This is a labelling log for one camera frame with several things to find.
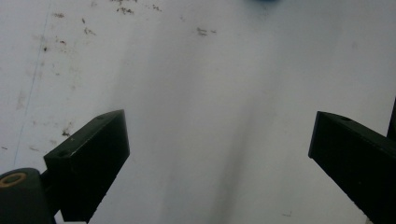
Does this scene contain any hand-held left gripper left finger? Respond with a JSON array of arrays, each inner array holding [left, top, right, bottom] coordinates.
[[43, 108, 131, 224]]

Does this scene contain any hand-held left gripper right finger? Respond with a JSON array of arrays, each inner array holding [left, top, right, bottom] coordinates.
[[307, 110, 396, 224]]

